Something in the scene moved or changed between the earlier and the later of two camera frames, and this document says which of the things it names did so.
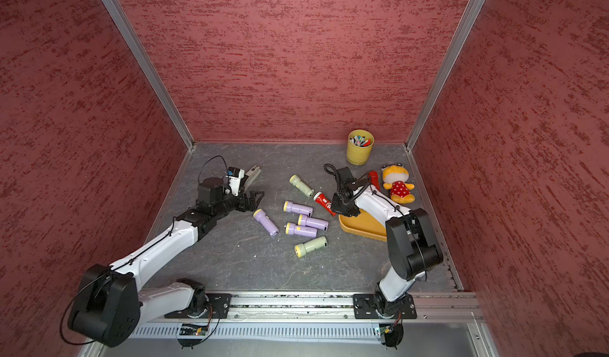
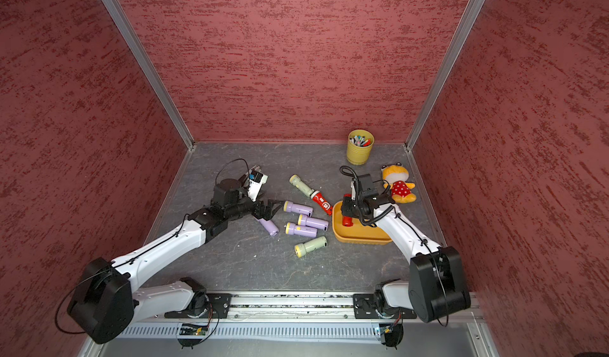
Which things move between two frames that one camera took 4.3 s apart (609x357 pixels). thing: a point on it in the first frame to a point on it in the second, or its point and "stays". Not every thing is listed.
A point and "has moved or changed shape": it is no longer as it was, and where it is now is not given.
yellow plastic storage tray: [365, 224] has moved or changed shape
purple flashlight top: [289, 206] stays
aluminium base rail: [327, 316] stays
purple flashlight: [266, 222] stays
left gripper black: [244, 207] to [268, 213]
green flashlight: [303, 187] stays
